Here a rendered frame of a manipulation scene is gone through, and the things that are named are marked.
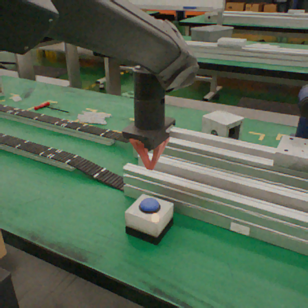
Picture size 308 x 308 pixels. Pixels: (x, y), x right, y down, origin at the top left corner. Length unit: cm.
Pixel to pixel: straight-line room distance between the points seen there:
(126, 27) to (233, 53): 201
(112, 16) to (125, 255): 50
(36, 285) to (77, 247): 74
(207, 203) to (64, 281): 84
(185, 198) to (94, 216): 22
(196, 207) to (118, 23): 53
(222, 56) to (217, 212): 170
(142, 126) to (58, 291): 94
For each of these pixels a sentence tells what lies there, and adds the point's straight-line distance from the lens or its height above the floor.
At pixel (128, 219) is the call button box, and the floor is 82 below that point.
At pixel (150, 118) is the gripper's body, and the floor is 106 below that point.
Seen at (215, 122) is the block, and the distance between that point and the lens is 109.
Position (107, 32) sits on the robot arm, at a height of 123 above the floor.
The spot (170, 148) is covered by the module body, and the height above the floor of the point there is 84.
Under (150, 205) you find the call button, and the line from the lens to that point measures 71.
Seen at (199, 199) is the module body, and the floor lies 84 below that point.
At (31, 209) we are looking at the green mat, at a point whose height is 78.
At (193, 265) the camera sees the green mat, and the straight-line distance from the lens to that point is 70.
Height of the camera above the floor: 128
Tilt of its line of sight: 29 degrees down
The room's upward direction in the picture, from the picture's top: straight up
